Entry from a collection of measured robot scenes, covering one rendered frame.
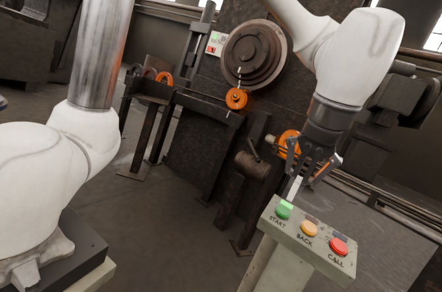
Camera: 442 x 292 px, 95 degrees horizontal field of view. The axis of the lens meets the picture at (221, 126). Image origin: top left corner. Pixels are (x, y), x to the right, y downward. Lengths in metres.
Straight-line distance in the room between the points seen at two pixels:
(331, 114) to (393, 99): 5.05
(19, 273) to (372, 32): 0.73
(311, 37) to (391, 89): 4.97
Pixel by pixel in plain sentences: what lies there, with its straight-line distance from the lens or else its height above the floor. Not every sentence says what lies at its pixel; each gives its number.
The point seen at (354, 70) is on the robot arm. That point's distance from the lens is 0.41.
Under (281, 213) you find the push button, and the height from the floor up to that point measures 0.61.
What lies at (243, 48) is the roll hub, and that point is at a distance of 1.38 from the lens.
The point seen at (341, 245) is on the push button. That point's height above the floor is 0.61.
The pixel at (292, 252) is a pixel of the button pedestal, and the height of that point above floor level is 0.54.
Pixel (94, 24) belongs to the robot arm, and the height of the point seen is 0.90.
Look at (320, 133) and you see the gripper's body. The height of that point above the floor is 0.86.
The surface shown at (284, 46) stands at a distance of 1.40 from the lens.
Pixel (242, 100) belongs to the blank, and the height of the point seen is 0.82.
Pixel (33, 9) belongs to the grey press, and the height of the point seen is 0.90.
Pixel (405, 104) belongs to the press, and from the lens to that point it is 5.55.
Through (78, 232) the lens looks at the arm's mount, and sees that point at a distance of 0.68.
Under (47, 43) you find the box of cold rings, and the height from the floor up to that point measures 0.59.
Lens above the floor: 0.88
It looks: 12 degrees down
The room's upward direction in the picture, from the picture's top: 21 degrees clockwise
